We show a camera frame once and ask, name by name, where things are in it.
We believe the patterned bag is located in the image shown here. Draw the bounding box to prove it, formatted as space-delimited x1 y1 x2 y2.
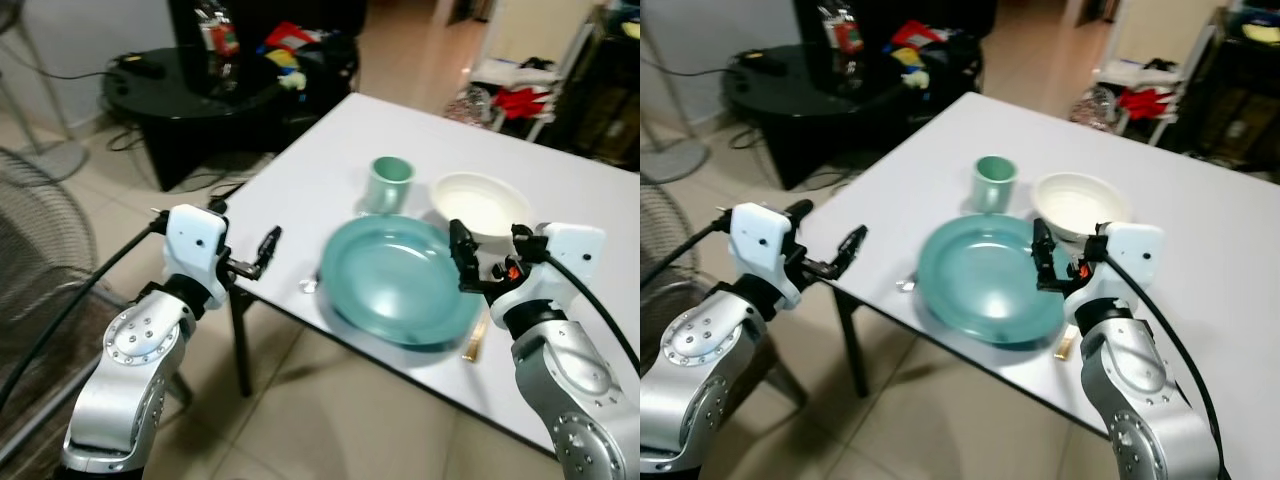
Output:
444 84 497 128
1067 86 1117 131

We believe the grey fan stand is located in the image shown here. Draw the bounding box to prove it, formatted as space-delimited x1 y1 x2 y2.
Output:
640 0 713 187
0 0 93 184

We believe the white rack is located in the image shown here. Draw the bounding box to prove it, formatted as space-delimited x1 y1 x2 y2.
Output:
468 8 613 143
1093 8 1229 143

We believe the wire fan grille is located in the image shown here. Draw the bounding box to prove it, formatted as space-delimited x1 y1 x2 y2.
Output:
0 148 103 411
640 184 703 321

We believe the red cloth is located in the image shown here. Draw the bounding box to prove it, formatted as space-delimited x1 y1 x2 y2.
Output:
1117 86 1175 121
494 86 548 121

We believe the small black device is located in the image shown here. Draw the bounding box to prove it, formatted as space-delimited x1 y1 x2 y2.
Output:
113 54 168 81
738 54 788 81

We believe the colourful toy pile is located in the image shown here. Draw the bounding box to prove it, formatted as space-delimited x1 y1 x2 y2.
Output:
260 20 333 93
888 20 953 93

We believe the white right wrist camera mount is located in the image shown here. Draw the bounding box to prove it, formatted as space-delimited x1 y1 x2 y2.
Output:
490 222 608 323
1062 221 1165 321

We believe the black round side table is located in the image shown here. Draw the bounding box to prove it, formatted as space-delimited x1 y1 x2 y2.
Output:
103 42 363 193
720 42 987 193

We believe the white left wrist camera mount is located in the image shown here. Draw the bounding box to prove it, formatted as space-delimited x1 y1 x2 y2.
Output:
729 202 802 307
163 204 232 301

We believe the black shelf cabinet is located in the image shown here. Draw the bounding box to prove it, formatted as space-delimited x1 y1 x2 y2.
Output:
548 0 640 173
1163 0 1280 173

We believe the white bowl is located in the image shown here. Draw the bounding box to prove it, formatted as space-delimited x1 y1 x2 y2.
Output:
429 171 537 245
1032 171 1132 245

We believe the clear bottle with red label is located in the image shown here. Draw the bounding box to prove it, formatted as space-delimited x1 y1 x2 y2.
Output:
817 3 867 93
196 3 242 93

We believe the black table leg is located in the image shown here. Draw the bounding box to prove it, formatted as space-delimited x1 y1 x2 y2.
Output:
832 287 870 400
227 284 257 398

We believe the teal cup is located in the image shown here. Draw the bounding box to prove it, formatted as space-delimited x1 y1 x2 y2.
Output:
971 155 1020 215
362 155 417 217

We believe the teal plate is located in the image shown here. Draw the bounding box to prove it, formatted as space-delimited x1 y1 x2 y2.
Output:
319 213 487 349
916 212 1070 347

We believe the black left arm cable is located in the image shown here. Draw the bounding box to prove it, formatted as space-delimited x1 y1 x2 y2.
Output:
0 218 169 413
640 220 737 293

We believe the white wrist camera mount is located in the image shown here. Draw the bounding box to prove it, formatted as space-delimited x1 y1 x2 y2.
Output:
163 204 232 301
490 222 608 323
1062 221 1165 321
729 202 802 307

